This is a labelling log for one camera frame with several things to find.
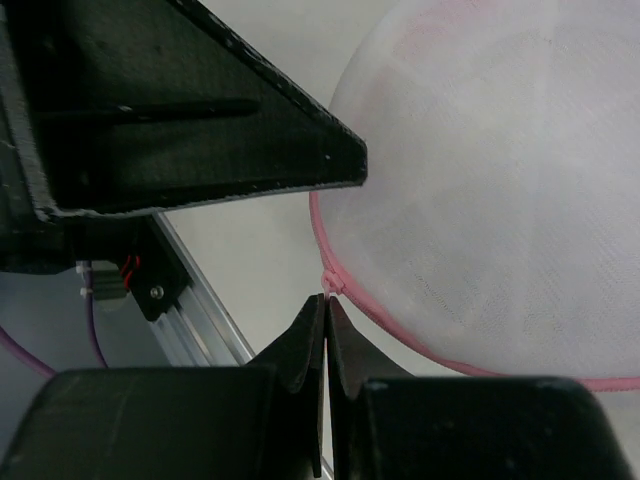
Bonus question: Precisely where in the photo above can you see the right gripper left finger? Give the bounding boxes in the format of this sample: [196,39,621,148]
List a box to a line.
[1,295,325,479]

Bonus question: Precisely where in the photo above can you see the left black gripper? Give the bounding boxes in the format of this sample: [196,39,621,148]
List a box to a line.
[1,1,75,273]

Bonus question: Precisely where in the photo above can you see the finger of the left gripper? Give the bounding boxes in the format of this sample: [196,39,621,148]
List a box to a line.
[4,1,367,220]

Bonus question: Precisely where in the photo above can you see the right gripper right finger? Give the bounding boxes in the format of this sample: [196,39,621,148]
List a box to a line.
[325,298,633,479]

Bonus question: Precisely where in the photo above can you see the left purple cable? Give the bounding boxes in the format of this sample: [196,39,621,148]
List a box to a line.
[0,259,109,379]

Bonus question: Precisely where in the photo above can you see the aluminium front rail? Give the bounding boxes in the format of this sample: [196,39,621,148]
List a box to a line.
[150,214,319,367]

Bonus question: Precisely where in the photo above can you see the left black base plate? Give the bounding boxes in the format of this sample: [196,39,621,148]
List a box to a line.
[73,216,190,322]

